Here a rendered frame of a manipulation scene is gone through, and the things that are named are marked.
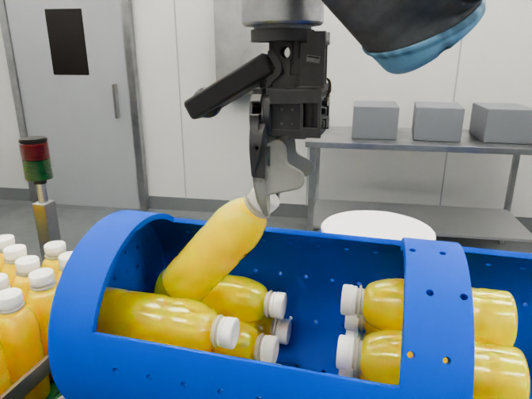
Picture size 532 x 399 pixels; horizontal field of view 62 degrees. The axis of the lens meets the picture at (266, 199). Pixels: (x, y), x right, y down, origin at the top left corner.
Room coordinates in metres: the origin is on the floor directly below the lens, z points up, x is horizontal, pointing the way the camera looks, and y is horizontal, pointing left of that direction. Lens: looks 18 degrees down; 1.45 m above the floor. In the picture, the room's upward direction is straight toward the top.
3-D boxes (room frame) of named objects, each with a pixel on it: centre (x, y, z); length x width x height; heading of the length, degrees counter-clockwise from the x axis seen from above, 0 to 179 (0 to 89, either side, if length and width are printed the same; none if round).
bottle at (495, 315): (0.47, -0.20, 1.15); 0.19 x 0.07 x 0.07; 75
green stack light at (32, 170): (1.04, 0.55, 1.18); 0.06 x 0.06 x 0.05
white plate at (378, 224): (1.02, -0.28, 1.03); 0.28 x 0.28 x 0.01
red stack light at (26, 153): (1.04, 0.55, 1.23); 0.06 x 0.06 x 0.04
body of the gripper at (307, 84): (0.52, -0.03, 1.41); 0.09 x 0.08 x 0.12; 75
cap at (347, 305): (0.50, -0.10, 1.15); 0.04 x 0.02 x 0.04; 165
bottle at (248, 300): (0.59, 0.08, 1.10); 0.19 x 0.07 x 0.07; 75
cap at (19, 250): (0.77, 0.48, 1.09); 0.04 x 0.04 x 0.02
